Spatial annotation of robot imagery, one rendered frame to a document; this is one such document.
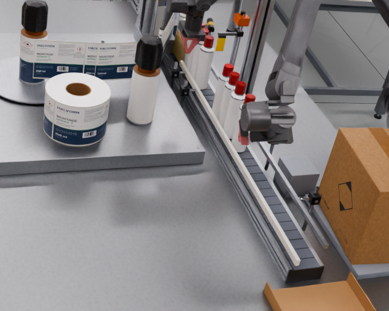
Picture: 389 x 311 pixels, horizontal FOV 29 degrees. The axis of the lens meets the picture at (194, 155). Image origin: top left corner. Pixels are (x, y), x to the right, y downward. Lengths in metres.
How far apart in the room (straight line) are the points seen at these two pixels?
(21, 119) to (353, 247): 1.10
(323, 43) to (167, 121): 3.03
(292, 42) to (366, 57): 3.57
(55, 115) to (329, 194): 0.86
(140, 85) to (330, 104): 2.44
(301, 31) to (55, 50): 0.97
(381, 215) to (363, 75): 3.11
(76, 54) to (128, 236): 0.72
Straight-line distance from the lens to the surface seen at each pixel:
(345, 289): 2.14
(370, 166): 2.12
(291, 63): 1.83
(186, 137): 2.46
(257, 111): 1.79
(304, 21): 1.87
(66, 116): 2.29
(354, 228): 2.16
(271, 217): 2.16
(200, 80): 2.71
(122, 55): 2.59
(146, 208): 2.22
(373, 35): 5.77
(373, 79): 5.13
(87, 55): 2.56
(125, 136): 2.41
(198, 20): 2.48
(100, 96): 2.32
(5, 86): 2.59
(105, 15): 3.27
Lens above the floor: 2.25
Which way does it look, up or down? 35 degrees down
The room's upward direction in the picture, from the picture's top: 12 degrees clockwise
